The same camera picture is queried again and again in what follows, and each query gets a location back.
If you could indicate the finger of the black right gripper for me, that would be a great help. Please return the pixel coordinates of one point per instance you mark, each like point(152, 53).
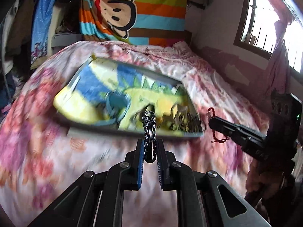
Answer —
point(224, 130)

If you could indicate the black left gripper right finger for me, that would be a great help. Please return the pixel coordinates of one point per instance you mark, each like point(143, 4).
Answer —
point(203, 199)

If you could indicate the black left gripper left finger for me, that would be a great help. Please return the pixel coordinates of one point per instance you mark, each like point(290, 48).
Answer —
point(96, 199)

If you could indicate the pink curtain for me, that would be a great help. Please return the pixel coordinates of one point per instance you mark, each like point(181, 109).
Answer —
point(277, 73)

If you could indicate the pink floral bed quilt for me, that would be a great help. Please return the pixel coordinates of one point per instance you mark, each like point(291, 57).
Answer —
point(39, 160)

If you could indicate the light blue wristband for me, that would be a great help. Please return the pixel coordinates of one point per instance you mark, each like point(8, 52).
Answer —
point(117, 105)

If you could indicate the window with metal bars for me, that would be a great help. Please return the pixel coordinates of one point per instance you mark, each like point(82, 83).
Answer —
point(256, 32)

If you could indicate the grey tray with colourful lining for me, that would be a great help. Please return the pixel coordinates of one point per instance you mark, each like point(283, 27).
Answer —
point(81, 103)

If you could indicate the striped monkey cartoon blanket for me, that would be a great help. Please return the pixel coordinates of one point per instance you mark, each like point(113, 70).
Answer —
point(137, 22)

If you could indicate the blue dotted wardrobe curtain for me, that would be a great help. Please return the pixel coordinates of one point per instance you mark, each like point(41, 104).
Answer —
point(40, 29)

